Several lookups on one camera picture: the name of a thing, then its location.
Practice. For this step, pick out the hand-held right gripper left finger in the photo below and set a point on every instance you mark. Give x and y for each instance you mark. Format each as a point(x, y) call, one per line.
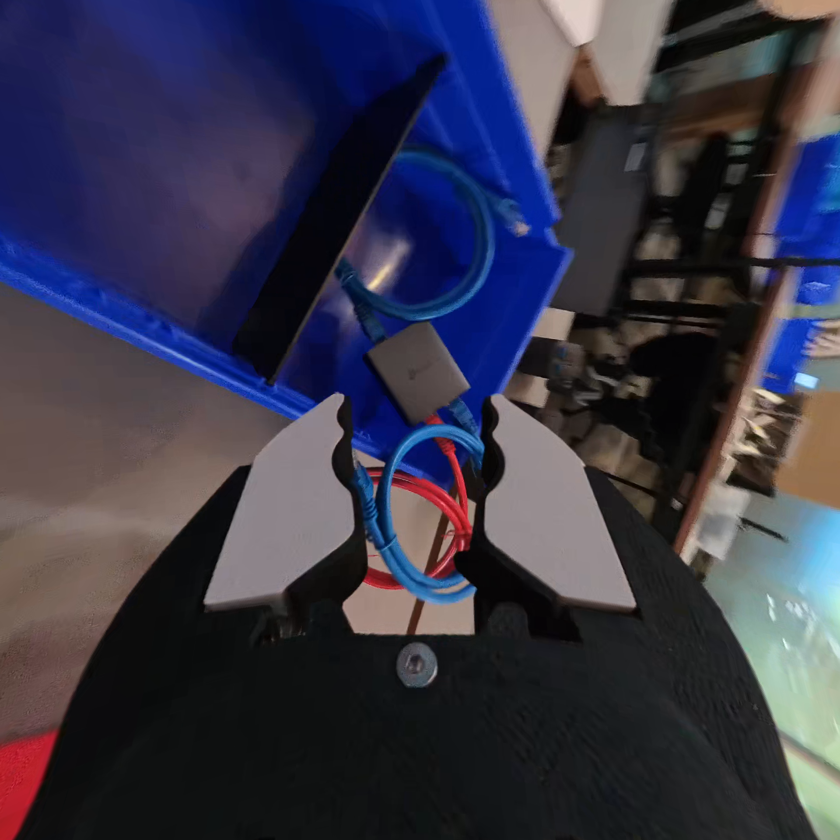
point(289, 518)

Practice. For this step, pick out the blue plastic bin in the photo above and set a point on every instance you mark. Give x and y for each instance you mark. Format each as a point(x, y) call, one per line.
point(164, 164)

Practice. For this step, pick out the black network adapter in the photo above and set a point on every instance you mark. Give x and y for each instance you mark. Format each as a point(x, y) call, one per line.
point(417, 374)

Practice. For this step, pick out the row of blue storage bins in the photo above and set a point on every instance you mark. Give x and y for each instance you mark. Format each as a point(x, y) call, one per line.
point(814, 197)

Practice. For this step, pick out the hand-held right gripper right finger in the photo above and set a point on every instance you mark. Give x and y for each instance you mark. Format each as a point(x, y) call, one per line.
point(551, 525)

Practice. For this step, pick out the red plastic bin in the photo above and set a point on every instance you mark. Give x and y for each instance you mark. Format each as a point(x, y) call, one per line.
point(23, 787)

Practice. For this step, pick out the black bin divider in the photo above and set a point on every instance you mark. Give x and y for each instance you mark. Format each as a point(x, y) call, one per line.
point(341, 223)

